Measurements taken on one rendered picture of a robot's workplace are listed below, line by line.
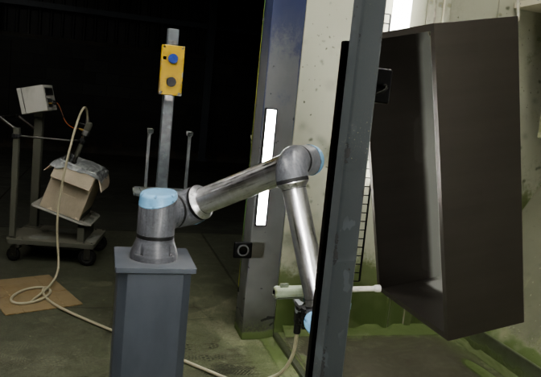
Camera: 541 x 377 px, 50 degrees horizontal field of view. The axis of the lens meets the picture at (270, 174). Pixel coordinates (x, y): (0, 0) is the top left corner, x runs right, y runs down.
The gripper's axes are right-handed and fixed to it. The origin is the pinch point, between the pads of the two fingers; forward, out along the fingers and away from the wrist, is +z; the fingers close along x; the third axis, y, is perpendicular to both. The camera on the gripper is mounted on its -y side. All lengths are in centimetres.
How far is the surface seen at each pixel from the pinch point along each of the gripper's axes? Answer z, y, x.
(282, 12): 88, -116, 11
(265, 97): 83, -73, 3
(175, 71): 100, -83, -42
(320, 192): 75, -23, 36
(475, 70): -27, -100, 49
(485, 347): 26, 52, 121
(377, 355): 32, 54, 60
